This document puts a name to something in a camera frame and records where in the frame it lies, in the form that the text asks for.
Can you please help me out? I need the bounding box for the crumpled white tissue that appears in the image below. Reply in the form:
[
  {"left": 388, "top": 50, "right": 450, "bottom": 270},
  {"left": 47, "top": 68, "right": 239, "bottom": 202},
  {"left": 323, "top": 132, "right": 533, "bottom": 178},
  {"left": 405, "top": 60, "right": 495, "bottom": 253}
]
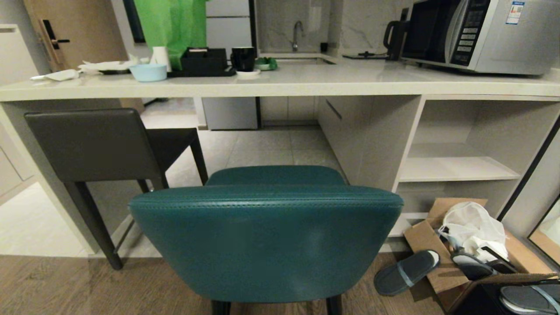
[{"left": 30, "top": 69, "right": 80, "bottom": 82}]

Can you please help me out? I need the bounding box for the light blue bowl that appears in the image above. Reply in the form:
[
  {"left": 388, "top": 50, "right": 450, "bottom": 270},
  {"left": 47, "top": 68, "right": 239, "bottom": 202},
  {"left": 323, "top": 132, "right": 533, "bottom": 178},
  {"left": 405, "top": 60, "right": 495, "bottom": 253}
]
[{"left": 129, "top": 64, "right": 168, "bottom": 82}]

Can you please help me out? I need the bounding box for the white refrigerator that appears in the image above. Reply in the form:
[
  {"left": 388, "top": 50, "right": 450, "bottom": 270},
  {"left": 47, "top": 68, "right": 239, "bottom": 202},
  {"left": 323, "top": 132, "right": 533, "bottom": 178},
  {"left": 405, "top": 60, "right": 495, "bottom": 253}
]
[{"left": 202, "top": 0, "right": 259, "bottom": 130}]

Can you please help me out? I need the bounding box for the cardboard box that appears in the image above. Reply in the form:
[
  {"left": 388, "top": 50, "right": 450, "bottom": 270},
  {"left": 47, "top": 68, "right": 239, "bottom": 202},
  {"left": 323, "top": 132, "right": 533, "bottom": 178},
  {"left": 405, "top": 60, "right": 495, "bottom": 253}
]
[{"left": 403, "top": 198, "right": 560, "bottom": 314}]

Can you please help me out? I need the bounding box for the teal leather bar stool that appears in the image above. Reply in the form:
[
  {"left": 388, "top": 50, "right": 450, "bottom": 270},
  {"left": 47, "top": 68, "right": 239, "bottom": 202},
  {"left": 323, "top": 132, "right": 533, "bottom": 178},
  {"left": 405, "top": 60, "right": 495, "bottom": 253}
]
[{"left": 129, "top": 165, "right": 404, "bottom": 315}]

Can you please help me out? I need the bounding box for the black tray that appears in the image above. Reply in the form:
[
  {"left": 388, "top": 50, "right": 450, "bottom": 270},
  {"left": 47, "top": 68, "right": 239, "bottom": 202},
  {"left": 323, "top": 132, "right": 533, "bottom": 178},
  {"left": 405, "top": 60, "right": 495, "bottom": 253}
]
[{"left": 167, "top": 66, "right": 237, "bottom": 78}]

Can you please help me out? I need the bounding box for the black mug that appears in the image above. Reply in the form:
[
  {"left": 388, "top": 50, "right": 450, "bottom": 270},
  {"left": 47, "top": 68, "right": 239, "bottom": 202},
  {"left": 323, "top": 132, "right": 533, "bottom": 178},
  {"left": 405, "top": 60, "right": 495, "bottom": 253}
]
[{"left": 231, "top": 47, "right": 256, "bottom": 72}]

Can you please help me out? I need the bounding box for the green plastic bag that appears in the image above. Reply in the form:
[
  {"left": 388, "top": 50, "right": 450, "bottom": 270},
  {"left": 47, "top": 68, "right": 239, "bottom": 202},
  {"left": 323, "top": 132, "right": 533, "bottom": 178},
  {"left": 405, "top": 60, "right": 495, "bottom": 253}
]
[{"left": 133, "top": 0, "right": 207, "bottom": 71}]

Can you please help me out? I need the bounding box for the black electric kettle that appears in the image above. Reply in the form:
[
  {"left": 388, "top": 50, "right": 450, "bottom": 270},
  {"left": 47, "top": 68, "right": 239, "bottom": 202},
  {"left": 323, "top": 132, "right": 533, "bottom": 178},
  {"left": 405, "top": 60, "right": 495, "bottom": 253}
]
[{"left": 383, "top": 7, "right": 410, "bottom": 61}]

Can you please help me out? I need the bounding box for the black door handle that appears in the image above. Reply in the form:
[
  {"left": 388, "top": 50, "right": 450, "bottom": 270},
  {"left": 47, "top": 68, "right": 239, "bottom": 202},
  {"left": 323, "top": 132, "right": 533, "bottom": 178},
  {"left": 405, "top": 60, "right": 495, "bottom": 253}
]
[{"left": 42, "top": 19, "right": 70, "bottom": 50}]

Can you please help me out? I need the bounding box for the dark grey slipper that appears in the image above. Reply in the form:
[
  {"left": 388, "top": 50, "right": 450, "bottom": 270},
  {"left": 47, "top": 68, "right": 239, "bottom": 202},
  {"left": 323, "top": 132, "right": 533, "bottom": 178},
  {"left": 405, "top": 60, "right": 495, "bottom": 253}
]
[
  {"left": 500, "top": 284, "right": 560, "bottom": 315},
  {"left": 451, "top": 250, "right": 497, "bottom": 280},
  {"left": 374, "top": 250, "right": 441, "bottom": 297}
]

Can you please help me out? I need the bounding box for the silver microwave oven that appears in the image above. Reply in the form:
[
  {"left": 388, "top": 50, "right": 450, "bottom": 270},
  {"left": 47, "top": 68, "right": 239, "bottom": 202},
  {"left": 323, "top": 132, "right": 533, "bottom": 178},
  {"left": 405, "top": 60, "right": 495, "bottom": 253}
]
[{"left": 401, "top": 0, "right": 560, "bottom": 76}]

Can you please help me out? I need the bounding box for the black organizer box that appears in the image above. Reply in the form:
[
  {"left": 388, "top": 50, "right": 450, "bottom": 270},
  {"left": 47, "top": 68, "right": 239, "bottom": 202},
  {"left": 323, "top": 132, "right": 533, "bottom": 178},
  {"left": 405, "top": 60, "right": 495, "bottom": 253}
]
[{"left": 181, "top": 47, "right": 228, "bottom": 74}]

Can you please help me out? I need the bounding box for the chrome kitchen faucet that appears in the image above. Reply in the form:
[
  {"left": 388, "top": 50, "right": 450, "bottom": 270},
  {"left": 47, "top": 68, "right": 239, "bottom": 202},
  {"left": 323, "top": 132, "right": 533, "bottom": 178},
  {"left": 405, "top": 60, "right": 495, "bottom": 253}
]
[{"left": 292, "top": 20, "right": 305, "bottom": 53}]

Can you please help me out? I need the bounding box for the wooden door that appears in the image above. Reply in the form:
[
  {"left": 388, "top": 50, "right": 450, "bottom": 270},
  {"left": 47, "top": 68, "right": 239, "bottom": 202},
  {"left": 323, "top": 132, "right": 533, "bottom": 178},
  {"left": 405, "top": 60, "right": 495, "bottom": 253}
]
[{"left": 23, "top": 0, "right": 145, "bottom": 114}]

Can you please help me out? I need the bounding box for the white open shelf unit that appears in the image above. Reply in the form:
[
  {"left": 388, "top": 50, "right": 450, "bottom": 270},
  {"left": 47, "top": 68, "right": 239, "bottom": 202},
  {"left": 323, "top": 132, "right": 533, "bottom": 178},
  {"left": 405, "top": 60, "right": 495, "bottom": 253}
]
[{"left": 388, "top": 95, "right": 560, "bottom": 238}]

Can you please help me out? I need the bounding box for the white paper sheet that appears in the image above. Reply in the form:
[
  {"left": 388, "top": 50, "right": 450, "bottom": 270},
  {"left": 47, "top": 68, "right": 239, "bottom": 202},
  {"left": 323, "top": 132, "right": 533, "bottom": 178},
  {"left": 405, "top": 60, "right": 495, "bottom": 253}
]
[{"left": 78, "top": 54, "right": 139, "bottom": 74}]

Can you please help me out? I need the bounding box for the white plastic bag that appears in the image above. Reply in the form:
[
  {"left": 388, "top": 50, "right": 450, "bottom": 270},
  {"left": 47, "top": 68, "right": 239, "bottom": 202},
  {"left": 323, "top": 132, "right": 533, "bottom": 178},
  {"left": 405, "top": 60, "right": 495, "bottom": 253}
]
[{"left": 437, "top": 201, "right": 509, "bottom": 259}]

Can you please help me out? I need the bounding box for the dark grey bar stool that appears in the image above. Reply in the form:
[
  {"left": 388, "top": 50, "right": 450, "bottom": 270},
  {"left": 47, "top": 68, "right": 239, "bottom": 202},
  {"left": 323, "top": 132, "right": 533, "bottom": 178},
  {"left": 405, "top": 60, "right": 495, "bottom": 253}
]
[{"left": 24, "top": 108, "right": 209, "bottom": 271}]

